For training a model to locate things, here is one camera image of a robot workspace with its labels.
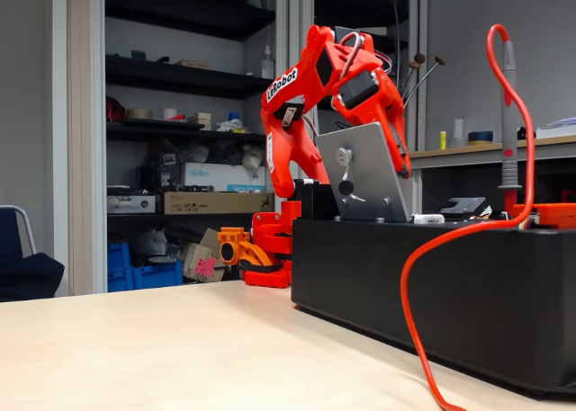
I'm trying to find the blue office chair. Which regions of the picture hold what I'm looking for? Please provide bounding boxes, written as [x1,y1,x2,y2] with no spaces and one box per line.
[0,252,66,303]

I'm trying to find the grey stalk lamp brown tips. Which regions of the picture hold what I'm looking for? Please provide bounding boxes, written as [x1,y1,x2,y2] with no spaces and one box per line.
[389,0,446,109]

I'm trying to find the orange table clamp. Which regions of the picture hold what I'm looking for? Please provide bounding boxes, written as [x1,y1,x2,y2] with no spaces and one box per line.
[217,227,276,273]

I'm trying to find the white Weller box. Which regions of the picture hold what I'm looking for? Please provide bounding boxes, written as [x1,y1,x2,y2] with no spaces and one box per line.
[181,162,266,192]

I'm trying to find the brown flat carton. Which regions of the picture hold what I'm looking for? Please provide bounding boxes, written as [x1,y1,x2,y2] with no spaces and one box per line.
[163,191,275,216]

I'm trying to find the white and black box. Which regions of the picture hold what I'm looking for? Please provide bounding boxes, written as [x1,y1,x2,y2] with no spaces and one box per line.
[106,193,162,215]

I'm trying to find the white plastic bottle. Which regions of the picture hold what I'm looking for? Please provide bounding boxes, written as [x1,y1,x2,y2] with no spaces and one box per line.
[260,44,275,80]

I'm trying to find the red display module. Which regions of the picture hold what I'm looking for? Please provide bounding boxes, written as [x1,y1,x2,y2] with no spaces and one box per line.
[512,202,576,230]

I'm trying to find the black task board box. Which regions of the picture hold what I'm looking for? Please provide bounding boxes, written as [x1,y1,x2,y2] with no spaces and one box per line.
[291,179,576,401]

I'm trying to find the wooden top desk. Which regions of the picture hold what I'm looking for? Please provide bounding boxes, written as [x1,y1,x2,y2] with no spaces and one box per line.
[407,134,576,214]

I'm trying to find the grey metal lid plate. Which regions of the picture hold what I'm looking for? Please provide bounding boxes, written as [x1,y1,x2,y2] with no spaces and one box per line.
[314,121,410,224]

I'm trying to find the grey shelf cabinet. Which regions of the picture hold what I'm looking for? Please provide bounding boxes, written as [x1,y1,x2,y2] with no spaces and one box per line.
[67,0,428,295]

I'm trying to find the blue plastic crate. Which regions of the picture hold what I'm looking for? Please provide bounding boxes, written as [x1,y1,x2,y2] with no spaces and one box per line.
[106,242,132,293]
[130,261,184,290]

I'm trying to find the red cable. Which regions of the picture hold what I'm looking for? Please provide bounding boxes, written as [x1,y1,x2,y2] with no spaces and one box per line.
[399,22,536,411]

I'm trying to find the cardboard box pink sticker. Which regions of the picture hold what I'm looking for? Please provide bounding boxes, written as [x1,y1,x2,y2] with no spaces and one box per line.
[182,228,226,282]

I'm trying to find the dark red rounded object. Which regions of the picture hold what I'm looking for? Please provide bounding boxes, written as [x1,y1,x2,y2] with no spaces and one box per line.
[106,95,127,123]

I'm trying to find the grey test probe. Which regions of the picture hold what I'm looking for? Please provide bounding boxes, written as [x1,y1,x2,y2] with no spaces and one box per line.
[498,40,524,217]

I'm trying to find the stack of papers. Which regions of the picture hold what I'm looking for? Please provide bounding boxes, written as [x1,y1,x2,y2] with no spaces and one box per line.
[537,116,576,140]

